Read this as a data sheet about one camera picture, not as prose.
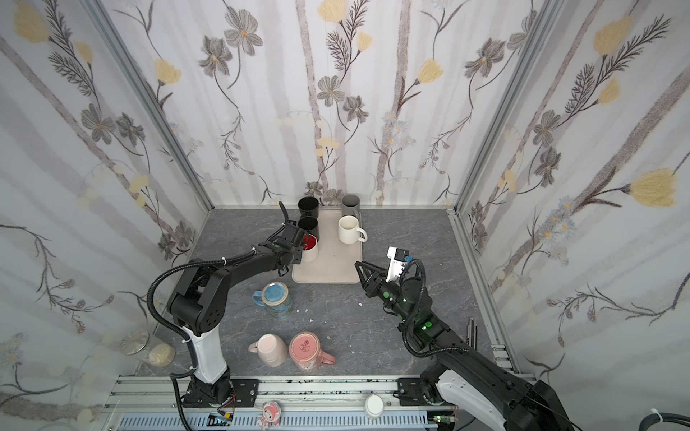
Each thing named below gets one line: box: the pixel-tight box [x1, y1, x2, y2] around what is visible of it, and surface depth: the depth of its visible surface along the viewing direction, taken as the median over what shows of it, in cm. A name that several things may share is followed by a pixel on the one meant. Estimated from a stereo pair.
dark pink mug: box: [289, 331, 337, 371], surface depth 74 cm
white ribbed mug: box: [337, 215, 369, 245], surface depth 107 cm
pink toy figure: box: [257, 401, 282, 431], surface depth 70 cm
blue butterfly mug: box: [252, 281, 292, 319], surface depth 84 cm
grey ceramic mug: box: [341, 193, 363, 221], surface depth 110 cm
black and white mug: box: [298, 195, 320, 219], surface depth 110 cm
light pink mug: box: [247, 333, 288, 368], surface depth 76 cm
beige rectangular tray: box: [291, 209, 363, 284], surface depth 107 cm
